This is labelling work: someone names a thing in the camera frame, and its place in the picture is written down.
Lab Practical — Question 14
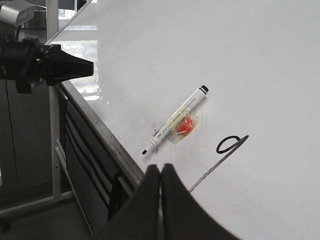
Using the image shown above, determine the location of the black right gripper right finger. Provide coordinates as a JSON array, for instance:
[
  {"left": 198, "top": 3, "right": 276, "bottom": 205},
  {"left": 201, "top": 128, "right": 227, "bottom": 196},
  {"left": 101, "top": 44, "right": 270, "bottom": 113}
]
[{"left": 160, "top": 163, "right": 238, "bottom": 240}]

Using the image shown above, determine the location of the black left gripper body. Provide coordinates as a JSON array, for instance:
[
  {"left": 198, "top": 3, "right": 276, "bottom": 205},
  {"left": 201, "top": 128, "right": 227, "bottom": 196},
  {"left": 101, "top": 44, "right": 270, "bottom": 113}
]
[{"left": 0, "top": 36, "right": 54, "bottom": 94}]

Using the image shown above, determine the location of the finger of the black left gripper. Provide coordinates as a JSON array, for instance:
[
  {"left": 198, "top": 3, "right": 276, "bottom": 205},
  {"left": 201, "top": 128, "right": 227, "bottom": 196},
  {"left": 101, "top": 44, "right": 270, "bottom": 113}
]
[{"left": 43, "top": 44, "right": 94, "bottom": 86}]

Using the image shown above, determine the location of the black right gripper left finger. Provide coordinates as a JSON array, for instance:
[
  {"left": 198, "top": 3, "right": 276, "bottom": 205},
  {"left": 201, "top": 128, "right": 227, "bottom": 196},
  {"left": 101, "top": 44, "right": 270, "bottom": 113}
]
[{"left": 95, "top": 164, "right": 160, "bottom": 240}]

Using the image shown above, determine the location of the white whiteboard marker black tip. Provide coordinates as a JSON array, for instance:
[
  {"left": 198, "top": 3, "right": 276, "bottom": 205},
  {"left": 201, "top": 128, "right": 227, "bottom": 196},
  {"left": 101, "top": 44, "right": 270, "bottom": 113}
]
[{"left": 142, "top": 85, "right": 209, "bottom": 155}]

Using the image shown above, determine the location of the grey aluminium whiteboard ledge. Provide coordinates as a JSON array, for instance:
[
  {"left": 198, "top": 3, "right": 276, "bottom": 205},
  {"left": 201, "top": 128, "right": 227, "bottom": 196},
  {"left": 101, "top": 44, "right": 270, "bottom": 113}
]
[{"left": 58, "top": 81, "right": 144, "bottom": 187}]

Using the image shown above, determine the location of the large white whiteboard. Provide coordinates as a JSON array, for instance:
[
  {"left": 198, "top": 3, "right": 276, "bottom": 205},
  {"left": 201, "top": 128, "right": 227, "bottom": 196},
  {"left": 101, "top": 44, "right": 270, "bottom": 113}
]
[{"left": 52, "top": 0, "right": 320, "bottom": 240}]

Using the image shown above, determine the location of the red round magnet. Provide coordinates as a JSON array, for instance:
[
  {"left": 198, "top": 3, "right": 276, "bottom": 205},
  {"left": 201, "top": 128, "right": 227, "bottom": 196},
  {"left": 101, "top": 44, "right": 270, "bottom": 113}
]
[{"left": 175, "top": 116, "right": 194, "bottom": 134}]

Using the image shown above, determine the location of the white whiteboard stand frame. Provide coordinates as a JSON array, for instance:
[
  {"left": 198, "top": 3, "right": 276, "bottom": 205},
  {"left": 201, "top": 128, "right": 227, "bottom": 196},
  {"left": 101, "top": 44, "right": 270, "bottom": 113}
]
[{"left": 0, "top": 0, "right": 96, "bottom": 236}]

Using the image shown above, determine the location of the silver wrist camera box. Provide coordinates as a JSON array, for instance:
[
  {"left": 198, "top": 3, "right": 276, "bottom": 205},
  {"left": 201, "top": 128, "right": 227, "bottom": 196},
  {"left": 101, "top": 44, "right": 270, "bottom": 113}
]
[{"left": 0, "top": 0, "right": 35, "bottom": 26}]

